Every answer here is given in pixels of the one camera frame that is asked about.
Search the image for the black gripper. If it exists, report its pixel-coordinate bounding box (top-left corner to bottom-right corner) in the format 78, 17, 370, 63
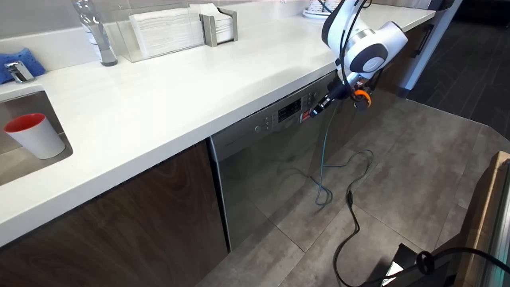
309, 79, 357, 120

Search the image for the stainless steel dishwasher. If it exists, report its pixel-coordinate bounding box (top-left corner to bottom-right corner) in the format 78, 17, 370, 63
209, 71, 341, 253

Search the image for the white small countertop object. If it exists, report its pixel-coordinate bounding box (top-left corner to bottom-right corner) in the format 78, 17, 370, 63
301, 2, 339, 22

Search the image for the white napkin stack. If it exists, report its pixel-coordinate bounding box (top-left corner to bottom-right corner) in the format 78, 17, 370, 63
188, 2, 236, 45

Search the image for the gray napkin holder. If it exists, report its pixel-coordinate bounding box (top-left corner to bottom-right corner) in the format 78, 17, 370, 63
198, 6, 239, 49

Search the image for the white kitchen countertop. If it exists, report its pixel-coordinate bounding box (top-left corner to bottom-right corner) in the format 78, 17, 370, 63
0, 0, 438, 250

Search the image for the white paper towel stack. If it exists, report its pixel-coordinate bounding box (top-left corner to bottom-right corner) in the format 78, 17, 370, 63
127, 7, 207, 61

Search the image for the black power box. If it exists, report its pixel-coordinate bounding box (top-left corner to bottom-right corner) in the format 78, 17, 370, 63
379, 243, 459, 287

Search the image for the wooden robot cart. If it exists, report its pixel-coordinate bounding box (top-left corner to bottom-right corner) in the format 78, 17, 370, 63
453, 151, 510, 287

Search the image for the dark wood sink cabinet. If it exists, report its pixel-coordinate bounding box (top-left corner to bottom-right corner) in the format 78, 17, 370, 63
0, 140, 231, 287

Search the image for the white cup red inside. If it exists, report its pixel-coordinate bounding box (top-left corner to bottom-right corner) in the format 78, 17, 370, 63
3, 112, 67, 162

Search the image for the blue sponge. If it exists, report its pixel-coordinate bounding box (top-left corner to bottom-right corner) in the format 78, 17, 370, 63
0, 49, 48, 87

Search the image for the orange wrist cable clip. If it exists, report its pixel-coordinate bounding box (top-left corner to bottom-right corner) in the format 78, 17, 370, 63
351, 87, 374, 112

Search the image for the teal blue cable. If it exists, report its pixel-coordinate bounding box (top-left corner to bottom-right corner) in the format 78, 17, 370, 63
280, 101, 376, 214

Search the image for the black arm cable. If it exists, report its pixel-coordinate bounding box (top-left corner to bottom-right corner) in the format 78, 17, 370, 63
335, 0, 374, 109

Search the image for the thin black floor cable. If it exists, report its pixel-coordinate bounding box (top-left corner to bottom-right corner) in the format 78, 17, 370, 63
331, 189, 363, 287

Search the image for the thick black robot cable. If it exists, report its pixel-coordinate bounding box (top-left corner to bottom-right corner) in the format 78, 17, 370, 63
360, 246, 510, 287

